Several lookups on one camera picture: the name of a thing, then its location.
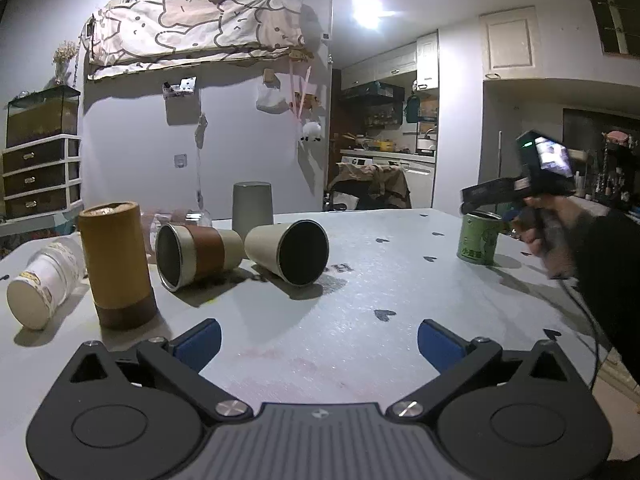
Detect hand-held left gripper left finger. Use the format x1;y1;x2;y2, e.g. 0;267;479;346
65;318;253;423

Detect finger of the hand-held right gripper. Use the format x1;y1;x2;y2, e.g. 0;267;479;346
461;200;507;216
460;177;527;204

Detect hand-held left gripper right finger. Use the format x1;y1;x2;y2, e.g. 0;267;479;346
387;319;576;421

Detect green tin can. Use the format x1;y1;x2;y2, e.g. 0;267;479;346
456;210;502;266

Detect beige cup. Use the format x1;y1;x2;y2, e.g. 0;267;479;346
243;219;331;288

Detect cup with brown sleeve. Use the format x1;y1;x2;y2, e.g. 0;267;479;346
155;222;245;293

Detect clear plastic cup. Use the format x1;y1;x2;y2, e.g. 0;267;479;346
140;208;213;256

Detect grey cup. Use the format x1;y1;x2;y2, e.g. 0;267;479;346
231;181;275;243

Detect person's right hand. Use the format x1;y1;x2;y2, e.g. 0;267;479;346
510;194;578;281

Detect white washing machine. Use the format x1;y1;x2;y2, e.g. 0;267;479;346
341;156;436;209

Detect chair with brown cloth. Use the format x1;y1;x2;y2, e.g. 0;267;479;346
324;162;413;211

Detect yellow and brown canister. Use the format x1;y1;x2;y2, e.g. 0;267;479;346
78;200;158;331

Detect white kitchen cabinets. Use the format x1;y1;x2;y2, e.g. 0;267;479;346
340;30;440;92

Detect white plastic bottle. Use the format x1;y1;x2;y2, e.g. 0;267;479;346
6;237;89;331

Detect ceiling light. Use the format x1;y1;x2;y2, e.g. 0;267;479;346
350;0;396;31

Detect white drawer unit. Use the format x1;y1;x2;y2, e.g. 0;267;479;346
1;134;84;221

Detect white hanging bag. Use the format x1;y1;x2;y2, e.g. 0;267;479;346
256;80;292;114

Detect glass fish tank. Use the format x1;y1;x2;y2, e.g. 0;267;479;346
5;85;82;149

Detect dried flower bunch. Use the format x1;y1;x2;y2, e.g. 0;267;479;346
52;40;80;86

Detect printed blanket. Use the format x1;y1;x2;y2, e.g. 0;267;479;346
86;0;307;82

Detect white wall cabinet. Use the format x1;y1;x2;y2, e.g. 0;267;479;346
479;6;540;80

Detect black cable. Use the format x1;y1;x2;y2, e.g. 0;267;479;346
559;276;601;392

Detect clear wall holder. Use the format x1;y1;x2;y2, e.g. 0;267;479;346
161;76;197;98

